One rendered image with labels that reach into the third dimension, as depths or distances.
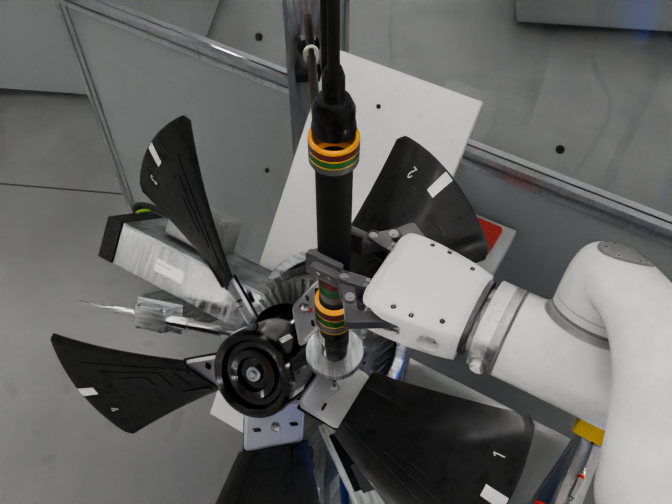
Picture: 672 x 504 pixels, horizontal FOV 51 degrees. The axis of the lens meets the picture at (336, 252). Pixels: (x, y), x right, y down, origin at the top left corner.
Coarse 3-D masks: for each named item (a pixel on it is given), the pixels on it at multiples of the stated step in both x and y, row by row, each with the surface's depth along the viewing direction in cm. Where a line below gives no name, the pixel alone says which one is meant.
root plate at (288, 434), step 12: (288, 408) 99; (252, 420) 97; (264, 420) 98; (276, 420) 99; (288, 420) 100; (300, 420) 100; (252, 432) 97; (264, 432) 98; (276, 432) 99; (288, 432) 100; (300, 432) 101; (252, 444) 98; (264, 444) 98; (276, 444) 99
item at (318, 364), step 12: (312, 336) 87; (312, 348) 86; (348, 348) 86; (360, 348) 86; (312, 360) 85; (324, 360) 85; (348, 360) 85; (360, 360) 85; (324, 372) 84; (336, 372) 84; (348, 372) 84
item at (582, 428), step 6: (576, 420) 111; (582, 420) 108; (576, 426) 110; (582, 426) 109; (588, 426) 108; (594, 426) 107; (576, 432) 111; (582, 432) 110; (588, 432) 109; (594, 432) 108; (600, 432) 107; (588, 438) 110; (594, 438) 109; (600, 438) 109; (600, 444) 110
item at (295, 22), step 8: (288, 0) 111; (296, 0) 112; (304, 0) 112; (312, 0) 112; (288, 8) 113; (296, 8) 113; (304, 8) 113; (312, 8) 113; (288, 16) 114; (296, 16) 114; (312, 16) 114; (288, 24) 115; (296, 24) 115; (288, 32) 116; (296, 32) 116; (304, 32) 116; (320, 32) 117
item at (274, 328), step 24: (264, 312) 102; (288, 312) 100; (240, 336) 91; (264, 336) 90; (216, 360) 93; (240, 360) 92; (264, 360) 90; (288, 360) 89; (240, 384) 92; (264, 384) 92; (288, 384) 89; (240, 408) 92; (264, 408) 91
